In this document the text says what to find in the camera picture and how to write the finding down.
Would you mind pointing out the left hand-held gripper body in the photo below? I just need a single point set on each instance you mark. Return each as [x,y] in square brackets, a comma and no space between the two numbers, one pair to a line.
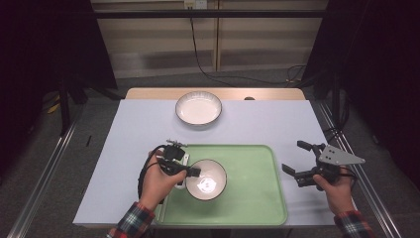
[173,158]

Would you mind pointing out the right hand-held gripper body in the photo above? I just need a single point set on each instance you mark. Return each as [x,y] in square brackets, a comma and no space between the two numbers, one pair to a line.
[336,157]

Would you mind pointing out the white bowl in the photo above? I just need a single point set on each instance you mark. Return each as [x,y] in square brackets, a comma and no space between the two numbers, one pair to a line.
[209,183]

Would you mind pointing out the green tray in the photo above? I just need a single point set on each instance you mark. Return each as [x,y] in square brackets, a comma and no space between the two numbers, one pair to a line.
[251,198]

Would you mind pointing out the white plate dark rim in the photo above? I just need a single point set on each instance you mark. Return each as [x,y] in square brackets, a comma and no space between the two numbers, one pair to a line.
[198,109]

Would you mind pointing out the person's left hand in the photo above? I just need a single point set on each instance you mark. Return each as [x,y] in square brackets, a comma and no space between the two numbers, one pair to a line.
[155,185]

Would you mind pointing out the person's right hand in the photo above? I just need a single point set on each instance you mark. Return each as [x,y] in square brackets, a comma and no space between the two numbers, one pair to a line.
[340,196]

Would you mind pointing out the pale table cover sheet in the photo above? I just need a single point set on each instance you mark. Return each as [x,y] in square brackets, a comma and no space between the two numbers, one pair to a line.
[138,125]

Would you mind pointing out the small dark round thing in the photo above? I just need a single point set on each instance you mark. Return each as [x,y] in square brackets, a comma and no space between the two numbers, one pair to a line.
[249,98]

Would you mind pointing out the dark curtain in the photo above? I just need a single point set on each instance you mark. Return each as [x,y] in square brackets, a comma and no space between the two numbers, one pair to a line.
[39,66]
[379,82]

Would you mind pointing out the small black stick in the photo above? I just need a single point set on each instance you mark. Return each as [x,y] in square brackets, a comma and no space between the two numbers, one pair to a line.
[88,141]

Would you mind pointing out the yellow thing on floor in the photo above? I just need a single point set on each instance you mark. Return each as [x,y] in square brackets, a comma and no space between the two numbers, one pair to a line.
[53,107]

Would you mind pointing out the aluminium rail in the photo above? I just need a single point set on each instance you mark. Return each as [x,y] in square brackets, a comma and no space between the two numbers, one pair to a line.
[373,198]
[39,185]

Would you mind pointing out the wooden vertical post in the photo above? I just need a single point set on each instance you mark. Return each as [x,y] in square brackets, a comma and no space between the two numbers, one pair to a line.
[217,39]

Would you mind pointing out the black horizontal frame bar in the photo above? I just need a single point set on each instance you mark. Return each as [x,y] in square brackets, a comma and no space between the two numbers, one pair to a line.
[231,14]

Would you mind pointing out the white wall socket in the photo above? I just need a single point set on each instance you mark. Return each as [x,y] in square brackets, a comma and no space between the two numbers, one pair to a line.
[195,3]

